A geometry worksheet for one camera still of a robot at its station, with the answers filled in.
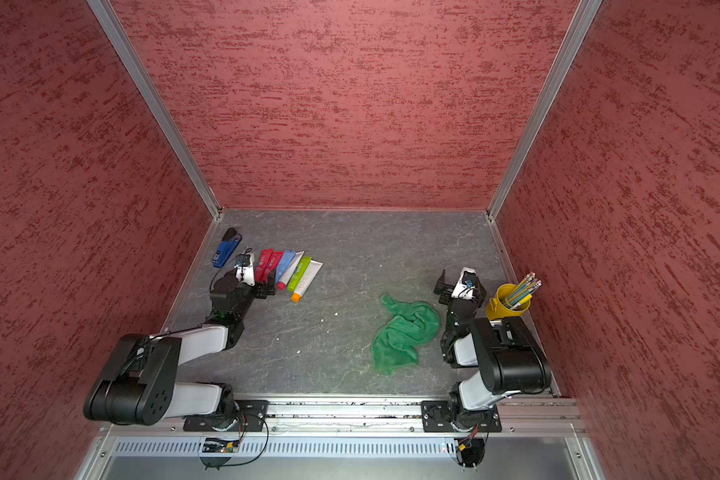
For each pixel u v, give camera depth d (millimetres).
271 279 836
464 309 756
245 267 764
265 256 1059
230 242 1095
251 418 737
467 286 734
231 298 689
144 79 830
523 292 829
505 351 527
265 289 831
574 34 741
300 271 1004
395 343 835
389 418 756
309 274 1003
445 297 812
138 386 426
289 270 1003
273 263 1031
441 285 819
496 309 851
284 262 1037
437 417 741
